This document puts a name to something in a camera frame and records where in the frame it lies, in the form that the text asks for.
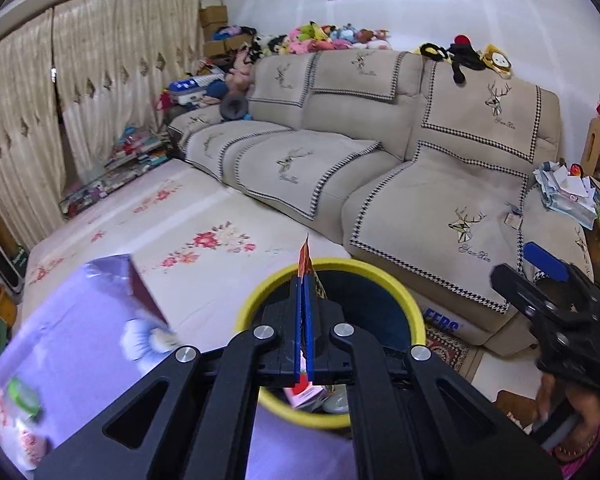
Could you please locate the pile of papers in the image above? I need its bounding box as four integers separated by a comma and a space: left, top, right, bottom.
532, 160, 600, 228

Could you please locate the cream curtain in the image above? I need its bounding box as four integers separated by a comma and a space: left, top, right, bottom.
0, 10, 66, 246
52, 0, 206, 196

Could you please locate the person's right forearm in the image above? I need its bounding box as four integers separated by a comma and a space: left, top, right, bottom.
555, 427, 600, 480

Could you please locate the pile of books and toys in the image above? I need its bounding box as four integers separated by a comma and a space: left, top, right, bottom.
60, 125, 171, 218

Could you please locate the black yellow plush toy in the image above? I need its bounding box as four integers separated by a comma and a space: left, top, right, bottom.
419, 35, 483, 83

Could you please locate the purple floral cloth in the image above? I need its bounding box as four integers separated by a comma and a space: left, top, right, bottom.
0, 255, 356, 480

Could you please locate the yellow monkey plush toy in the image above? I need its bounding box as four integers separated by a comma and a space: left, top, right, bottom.
480, 44, 513, 79

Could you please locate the cream floral floor mat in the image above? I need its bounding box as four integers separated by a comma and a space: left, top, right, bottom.
25, 160, 353, 331

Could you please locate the pile of plush toys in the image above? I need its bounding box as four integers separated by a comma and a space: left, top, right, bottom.
155, 22, 393, 111

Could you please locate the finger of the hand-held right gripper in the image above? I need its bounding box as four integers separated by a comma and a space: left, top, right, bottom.
524, 242, 570, 283

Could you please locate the stack of cardboard boxes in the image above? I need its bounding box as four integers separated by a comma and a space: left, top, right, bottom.
199, 5, 231, 58

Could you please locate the yellow rimmed trash bin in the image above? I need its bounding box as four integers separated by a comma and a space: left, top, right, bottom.
235, 257, 427, 430

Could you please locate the red snack wrapper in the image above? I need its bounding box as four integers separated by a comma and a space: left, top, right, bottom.
298, 232, 330, 386

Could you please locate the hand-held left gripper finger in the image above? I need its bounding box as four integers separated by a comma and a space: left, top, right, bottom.
32, 272, 306, 480
304, 272, 563, 480

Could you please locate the person's right hand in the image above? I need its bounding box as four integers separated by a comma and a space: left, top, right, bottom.
532, 372, 600, 463

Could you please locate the clear jar with green band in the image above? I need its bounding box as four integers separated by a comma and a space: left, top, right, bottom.
7, 377, 43, 418

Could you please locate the patterned red rug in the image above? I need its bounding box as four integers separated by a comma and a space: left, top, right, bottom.
422, 322, 473, 371

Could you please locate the beige sofa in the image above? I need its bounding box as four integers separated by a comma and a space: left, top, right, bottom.
167, 50, 593, 358

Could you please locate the grey round cushion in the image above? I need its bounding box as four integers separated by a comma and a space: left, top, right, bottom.
221, 94, 249, 122

